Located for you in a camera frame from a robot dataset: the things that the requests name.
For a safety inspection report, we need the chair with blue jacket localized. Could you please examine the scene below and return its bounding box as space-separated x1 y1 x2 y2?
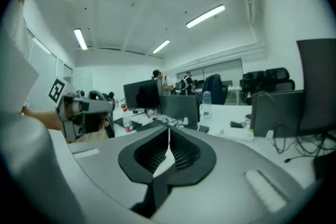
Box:
201 73 228 105

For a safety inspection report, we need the person's left forearm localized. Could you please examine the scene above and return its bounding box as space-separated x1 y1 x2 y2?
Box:
22 106 65 131

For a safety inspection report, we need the person's white shirt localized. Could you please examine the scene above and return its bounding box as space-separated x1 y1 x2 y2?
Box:
2 0 30 59

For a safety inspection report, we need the dark grey monitor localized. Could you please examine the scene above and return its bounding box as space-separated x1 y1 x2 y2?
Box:
250 90 306 138

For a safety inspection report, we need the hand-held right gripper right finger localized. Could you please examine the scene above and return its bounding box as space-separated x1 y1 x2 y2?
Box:
151 125 316 224

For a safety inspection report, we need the black mesh office chair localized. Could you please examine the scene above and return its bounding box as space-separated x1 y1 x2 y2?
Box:
239 67 296 106

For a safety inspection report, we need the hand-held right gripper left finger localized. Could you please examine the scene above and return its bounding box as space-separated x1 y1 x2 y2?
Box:
68 124 175 210

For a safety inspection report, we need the red label plastic bottle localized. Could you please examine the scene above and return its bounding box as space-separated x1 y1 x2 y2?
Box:
122 108 134 133

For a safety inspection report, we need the clear water bottle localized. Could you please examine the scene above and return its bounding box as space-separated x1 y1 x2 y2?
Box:
200 91 213 119

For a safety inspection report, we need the tan desk mat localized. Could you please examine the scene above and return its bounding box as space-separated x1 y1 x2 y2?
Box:
67 130 109 143

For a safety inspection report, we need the person's left hand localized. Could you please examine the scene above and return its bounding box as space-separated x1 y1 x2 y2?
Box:
98 112 110 131

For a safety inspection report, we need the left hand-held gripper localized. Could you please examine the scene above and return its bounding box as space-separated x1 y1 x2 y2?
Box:
48 77 116 143

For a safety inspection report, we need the large black monitor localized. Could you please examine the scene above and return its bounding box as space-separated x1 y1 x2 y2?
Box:
296 38 336 137

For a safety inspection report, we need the small black monitor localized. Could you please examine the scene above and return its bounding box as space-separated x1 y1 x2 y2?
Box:
123 79 162 110

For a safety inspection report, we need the window with grey blind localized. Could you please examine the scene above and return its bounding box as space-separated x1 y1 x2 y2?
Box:
175 58 244 82

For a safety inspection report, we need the long ceiling light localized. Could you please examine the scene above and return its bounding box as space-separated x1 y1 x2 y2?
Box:
152 39 171 55
73 28 88 51
185 4 226 29

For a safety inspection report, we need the black cable bundle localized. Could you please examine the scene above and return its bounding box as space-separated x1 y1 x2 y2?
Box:
272 124 336 164

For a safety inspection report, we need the grey desk partition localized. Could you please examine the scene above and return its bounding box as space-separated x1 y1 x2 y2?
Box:
159 94 201 127

